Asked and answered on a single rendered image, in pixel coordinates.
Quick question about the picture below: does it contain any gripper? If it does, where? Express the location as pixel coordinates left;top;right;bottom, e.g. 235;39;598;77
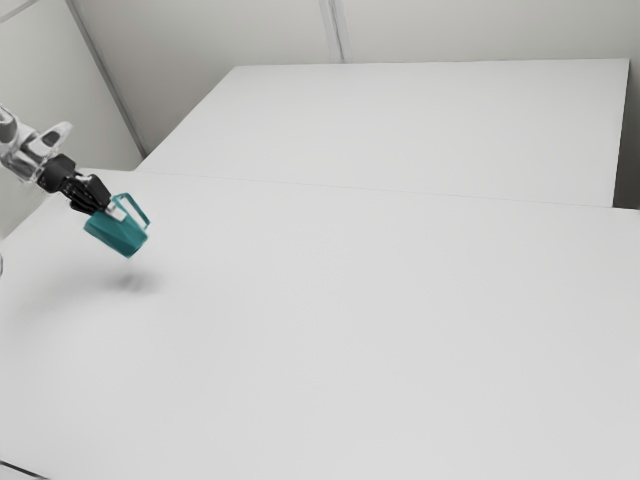
37;154;127;223

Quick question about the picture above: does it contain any teal faceted mug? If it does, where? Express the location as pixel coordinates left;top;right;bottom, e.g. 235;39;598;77
82;192;152;260

